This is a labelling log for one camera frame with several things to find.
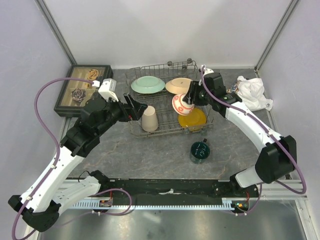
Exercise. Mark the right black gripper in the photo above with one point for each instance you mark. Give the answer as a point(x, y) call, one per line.
point(195, 86)

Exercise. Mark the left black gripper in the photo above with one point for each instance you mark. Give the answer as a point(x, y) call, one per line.
point(133, 110)

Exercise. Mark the red patterned small bowl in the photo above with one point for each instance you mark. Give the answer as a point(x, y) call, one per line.
point(181, 107)

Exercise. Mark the beige bird plate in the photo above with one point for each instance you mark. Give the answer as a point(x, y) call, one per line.
point(178, 85)

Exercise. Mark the beige paper cup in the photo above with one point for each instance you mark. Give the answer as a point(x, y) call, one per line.
point(149, 120)

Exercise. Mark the yellow patterned plate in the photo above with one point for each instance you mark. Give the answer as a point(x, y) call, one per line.
point(193, 121)

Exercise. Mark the mint green plate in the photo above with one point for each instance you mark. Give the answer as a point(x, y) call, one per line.
point(147, 85)

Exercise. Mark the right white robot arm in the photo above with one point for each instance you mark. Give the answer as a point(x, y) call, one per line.
point(277, 154)

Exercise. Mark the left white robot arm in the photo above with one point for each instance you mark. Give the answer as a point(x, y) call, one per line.
point(42, 204)

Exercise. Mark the dark green mug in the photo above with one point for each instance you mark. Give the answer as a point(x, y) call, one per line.
point(199, 151)

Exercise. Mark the crumpled white printed cloth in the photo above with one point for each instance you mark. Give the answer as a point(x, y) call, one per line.
point(251, 91)

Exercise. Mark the black glass-lid jewelry box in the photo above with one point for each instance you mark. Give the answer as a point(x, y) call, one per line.
point(75, 94)

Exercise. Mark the grey wire dish rack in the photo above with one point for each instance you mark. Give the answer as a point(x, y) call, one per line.
point(162, 101)

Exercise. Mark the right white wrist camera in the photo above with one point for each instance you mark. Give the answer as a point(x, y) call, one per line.
point(205, 71)

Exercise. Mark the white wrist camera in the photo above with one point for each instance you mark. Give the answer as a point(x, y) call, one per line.
point(107, 89)
point(205, 71)

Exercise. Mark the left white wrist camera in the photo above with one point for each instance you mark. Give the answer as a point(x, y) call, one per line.
point(107, 89)

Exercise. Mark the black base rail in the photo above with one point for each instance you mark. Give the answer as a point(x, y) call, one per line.
point(175, 191)

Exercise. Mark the grey slotted cable duct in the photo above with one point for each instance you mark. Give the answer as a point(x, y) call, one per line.
point(96, 204)

